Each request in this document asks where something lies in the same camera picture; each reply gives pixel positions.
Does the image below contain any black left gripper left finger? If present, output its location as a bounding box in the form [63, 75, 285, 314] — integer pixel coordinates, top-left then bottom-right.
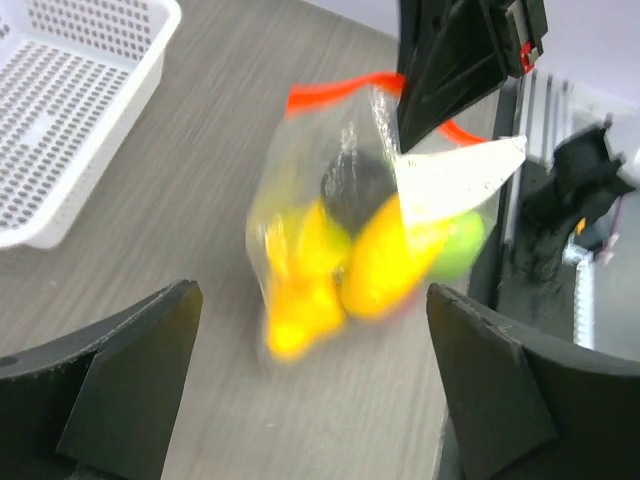
[1, 280, 203, 479]

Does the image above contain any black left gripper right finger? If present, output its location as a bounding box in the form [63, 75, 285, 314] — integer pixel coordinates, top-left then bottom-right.
[426, 284, 639, 479]

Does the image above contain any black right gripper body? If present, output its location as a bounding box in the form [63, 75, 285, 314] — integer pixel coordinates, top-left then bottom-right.
[488, 0, 548, 78]

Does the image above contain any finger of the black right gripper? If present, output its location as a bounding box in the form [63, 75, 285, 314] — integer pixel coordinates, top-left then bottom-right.
[397, 0, 509, 153]

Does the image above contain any dark brown plum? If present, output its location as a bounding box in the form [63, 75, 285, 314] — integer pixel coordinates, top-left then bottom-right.
[320, 150, 397, 237]

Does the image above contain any green apple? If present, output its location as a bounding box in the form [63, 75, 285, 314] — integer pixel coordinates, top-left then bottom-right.
[428, 211, 486, 281]

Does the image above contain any clear zip top bag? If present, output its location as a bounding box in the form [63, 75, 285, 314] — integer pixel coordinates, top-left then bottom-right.
[245, 72, 527, 364]

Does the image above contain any yellow lemon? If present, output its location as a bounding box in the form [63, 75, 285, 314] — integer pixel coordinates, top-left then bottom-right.
[339, 195, 452, 321]

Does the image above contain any yellow pear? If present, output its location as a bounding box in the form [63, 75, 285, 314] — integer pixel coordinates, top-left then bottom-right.
[264, 199, 352, 362]

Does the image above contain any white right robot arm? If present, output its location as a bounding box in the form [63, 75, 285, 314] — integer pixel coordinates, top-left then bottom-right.
[397, 1, 639, 281]

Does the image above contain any white perforated basket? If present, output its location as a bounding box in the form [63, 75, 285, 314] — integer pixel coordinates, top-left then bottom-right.
[1, 0, 182, 250]

